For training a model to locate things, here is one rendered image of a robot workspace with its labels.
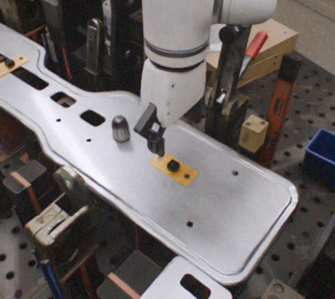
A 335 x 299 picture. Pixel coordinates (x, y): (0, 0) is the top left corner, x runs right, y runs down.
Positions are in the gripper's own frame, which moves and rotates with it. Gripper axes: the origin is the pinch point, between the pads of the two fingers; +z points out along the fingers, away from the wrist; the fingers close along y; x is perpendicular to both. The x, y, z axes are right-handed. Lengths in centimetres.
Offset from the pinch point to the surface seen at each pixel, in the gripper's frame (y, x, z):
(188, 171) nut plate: -0.6, 2.7, 8.8
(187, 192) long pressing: 2.8, 5.1, 9.0
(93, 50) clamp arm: -12.0, -32.0, 5.6
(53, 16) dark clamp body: -15, -49, 6
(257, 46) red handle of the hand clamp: -23.1, 0.7, -3.8
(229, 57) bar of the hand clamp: -15.1, -0.3, -5.5
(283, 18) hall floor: -218, -73, 113
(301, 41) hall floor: -200, -50, 113
